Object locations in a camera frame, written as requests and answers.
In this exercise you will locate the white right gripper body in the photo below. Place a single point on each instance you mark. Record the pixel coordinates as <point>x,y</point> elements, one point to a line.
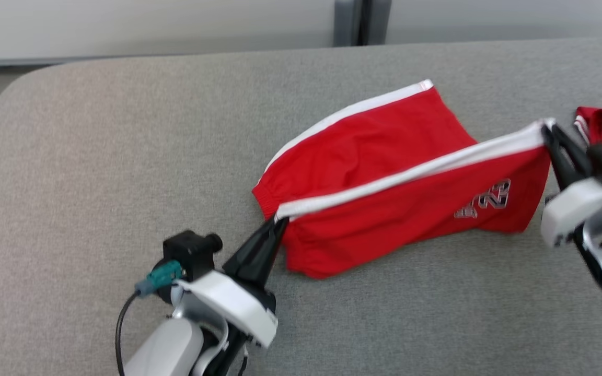
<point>572,209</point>

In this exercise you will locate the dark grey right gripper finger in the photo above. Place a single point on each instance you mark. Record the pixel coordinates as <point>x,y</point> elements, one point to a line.
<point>559,162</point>
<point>572,154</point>

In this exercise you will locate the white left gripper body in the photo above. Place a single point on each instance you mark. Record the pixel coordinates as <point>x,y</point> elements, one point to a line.
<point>233,308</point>

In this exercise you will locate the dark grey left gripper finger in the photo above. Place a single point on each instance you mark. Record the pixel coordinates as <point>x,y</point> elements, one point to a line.
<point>246,256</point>
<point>264,261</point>

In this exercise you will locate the red shorts with white stripes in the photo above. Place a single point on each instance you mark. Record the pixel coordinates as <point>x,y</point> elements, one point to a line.
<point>384,177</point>

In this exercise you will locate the grey fabric sofa cushion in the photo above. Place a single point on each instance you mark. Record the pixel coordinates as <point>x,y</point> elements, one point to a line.
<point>97,156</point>

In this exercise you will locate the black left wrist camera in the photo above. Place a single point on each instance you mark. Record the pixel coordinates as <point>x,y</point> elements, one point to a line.
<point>188,253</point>

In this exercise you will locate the grey partition post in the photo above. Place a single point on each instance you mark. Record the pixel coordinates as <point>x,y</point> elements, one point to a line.
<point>361,21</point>

